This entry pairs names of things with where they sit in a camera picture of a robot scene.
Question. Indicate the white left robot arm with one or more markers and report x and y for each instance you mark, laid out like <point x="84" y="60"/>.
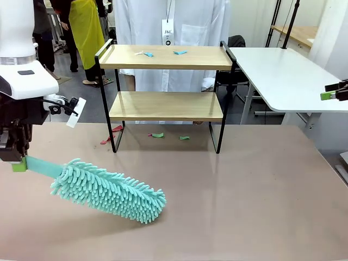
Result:
<point x="16" y="32"/>

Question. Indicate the person in dark clothes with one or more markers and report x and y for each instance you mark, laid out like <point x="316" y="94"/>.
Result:
<point x="44" y="32"/>

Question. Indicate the wood and black metal shelf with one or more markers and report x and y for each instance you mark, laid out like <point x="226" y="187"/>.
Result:
<point x="163" y="58"/>

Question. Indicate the black office chair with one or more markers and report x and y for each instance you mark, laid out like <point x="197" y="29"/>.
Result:
<point x="236" y="42"/>

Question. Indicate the blue paper scrap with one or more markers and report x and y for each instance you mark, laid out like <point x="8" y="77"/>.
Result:
<point x="148" y="54"/>
<point x="180" y="52"/>

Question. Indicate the person in white coat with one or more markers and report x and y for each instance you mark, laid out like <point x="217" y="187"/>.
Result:
<point x="190" y="27"/>

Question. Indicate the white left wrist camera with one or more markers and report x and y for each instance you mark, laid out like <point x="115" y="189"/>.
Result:
<point x="76" y="111"/>

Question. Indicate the white paper scrap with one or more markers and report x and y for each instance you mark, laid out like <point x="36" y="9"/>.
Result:
<point x="138" y="53"/>

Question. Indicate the teal chenille duster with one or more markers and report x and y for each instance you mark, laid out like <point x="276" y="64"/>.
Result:
<point x="114" y="193"/>

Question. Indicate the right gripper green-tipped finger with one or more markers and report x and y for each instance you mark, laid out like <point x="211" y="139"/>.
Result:
<point x="329" y="96"/>
<point x="341" y="86"/>

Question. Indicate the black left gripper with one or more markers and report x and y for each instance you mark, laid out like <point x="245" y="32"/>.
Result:
<point x="19" y="110"/>

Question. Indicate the person's right hand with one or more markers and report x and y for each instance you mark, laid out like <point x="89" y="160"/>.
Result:
<point x="131" y="83"/>

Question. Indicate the person's left hand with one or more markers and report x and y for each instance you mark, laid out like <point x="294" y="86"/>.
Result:
<point x="208" y="88"/>

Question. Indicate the white JKC name badge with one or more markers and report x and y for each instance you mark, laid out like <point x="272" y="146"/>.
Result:
<point x="167" y="31"/>

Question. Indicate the green paper scrap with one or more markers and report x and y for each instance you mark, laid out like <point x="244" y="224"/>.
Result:
<point x="185" y="138"/>
<point x="158" y="135"/>

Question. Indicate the grey metal mount plate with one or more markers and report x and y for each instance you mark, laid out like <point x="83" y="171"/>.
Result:
<point x="342" y="170"/>

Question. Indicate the black tripod legs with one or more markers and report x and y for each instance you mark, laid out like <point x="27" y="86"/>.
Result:
<point x="273" y="21"/>

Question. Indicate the person in yellow apron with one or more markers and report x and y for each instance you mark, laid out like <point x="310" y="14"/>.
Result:
<point x="87" y="35"/>

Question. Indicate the wooden background table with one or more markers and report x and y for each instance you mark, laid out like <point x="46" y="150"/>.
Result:
<point x="299" y="34"/>

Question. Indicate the black stand pole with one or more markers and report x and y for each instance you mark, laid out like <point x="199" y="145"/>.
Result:
<point x="291" y="24"/>

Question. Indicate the white side table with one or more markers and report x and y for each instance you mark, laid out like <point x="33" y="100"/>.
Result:
<point x="285" y="73"/>

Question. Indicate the grey floor mat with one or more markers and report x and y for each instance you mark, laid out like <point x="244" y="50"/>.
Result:
<point x="63" y="78"/>

